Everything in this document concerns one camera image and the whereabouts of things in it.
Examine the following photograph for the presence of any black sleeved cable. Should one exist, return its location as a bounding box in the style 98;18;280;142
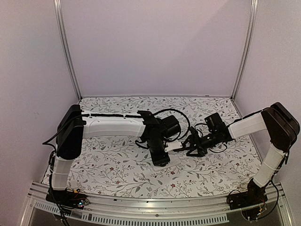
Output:
154;108;190;142
195;122;209;137

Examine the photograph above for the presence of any right aluminium frame post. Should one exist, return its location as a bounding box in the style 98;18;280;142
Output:
231;0;259;101

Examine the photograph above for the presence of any left black sleeved cable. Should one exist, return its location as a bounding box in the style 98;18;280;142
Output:
154;108;190;142

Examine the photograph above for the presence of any left aluminium frame post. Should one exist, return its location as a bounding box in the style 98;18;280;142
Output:
53;0;82;100

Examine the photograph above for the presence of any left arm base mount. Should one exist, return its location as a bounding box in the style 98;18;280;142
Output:
46;189;90;209

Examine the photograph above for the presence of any white remote control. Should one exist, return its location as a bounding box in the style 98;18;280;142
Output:
151;156;181;171

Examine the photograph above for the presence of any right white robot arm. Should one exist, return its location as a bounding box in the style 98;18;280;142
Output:
182;102;301;205

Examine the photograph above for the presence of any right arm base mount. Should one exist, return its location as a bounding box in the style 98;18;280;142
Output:
226;179;268;210

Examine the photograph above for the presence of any front aluminium rail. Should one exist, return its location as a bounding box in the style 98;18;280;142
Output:
20;183;293;226

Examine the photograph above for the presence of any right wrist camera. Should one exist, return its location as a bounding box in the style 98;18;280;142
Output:
189;127;200;139

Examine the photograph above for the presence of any right black sleeved cable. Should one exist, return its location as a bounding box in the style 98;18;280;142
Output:
195;122;209;137

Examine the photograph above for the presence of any floral patterned table mat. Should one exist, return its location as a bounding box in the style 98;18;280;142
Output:
41;96;268;198

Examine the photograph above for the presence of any aluminium frame post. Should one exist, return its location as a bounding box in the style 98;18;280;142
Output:
53;0;82;100
231;0;259;101

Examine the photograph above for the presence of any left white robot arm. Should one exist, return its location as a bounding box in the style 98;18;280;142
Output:
50;105;182;204

